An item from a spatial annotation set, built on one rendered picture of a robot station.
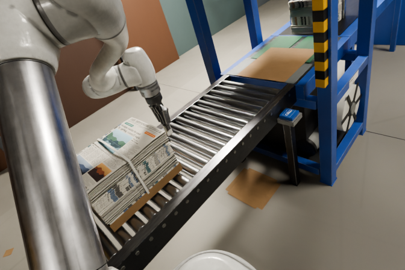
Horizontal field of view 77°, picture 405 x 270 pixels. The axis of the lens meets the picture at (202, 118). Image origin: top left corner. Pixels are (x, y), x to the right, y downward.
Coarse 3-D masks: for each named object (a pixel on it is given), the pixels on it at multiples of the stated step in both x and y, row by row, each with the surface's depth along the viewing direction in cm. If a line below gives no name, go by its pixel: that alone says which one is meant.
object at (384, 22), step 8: (392, 8) 289; (384, 16) 298; (392, 16) 293; (400, 16) 288; (376, 24) 308; (384, 24) 303; (400, 24) 292; (376, 32) 313; (384, 32) 307; (400, 32) 296; (376, 40) 318; (384, 40) 312; (400, 40) 301
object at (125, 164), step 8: (104, 136) 117; (96, 144) 113; (104, 144) 111; (112, 144) 110; (112, 152) 105; (128, 152) 101; (120, 160) 99; (136, 160) 100; (128, 168) 98; (136, 168) 101; (128, 176) 99; (136, 176) 101; (144, 176) 104; (136, 184) 102; (144, 192) 106
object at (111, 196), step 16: (80, 160) 106; (96, 160) 103; (112, 160) 100; (96, 176) 94; (112, 176) 94; (96, 192) 91; (112, 192) 95; (128, 192) 100; (96, 208) 93; (112, 208) 96; (128, 208) 102
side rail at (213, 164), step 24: (288, 96) 148; (264, 120) 134; (240, 144) 125; (216, 168) 115; (192, 192) 108; (168, 216) 101; (144, 240) 95; (168, 240) 104; (120, 264) 89; (144, 264) 97
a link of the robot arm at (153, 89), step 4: (156, 80) 110; (152, 84) 108; (156, 84) 110; (140, 88) 108; (144, 88) 108; (148, 88) 108; (152, 88) 109; (156, 88) 110; (140, 92) 110; (144, 92) 109; (148, 92) 109; (152, 92) 109; (156, 92) 111; (144, 96) 111; (148, 96) 110; (152, 96) 111
